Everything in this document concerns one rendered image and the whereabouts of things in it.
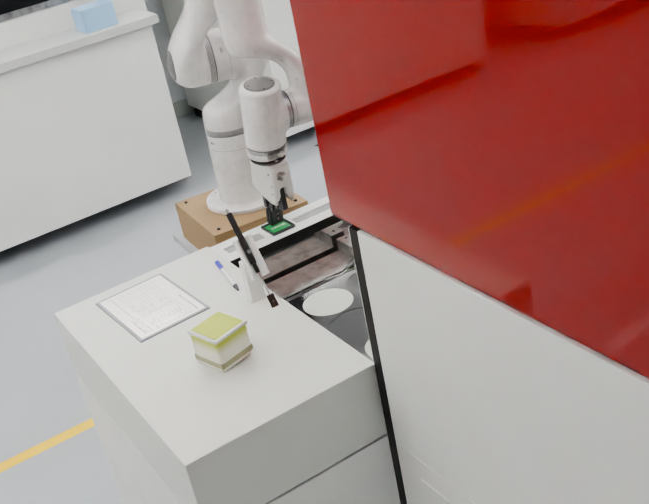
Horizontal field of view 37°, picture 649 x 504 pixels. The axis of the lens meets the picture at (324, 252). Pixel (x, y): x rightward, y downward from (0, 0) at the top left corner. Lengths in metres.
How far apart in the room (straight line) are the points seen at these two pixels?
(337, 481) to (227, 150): 0.93
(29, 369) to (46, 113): 1.30
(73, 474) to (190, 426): 1.67
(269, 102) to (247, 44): 0.12
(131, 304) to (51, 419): 1.60
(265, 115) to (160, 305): 0.42
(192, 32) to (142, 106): 2.56
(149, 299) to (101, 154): 2.80
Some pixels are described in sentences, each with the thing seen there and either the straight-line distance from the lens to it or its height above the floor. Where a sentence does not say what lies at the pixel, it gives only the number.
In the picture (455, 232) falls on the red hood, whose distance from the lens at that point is 1.20.
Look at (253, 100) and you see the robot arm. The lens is 1.87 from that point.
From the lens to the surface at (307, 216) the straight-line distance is 2.11.
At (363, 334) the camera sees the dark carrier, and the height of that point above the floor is 0.90.
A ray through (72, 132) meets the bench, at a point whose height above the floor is 0.50.
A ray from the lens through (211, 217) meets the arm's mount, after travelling 2.31.
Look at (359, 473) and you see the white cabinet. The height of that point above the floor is 0.77.
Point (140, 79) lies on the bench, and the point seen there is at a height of 0.63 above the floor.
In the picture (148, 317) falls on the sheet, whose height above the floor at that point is 0.97.
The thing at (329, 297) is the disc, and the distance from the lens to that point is 1.90.
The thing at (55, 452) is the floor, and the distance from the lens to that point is 3.31.
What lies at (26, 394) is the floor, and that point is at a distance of 3.66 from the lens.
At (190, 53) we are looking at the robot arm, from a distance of 2.17.
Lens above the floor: 1.86
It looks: 28 degrees down
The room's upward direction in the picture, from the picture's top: 12 degrees counter-clockwise
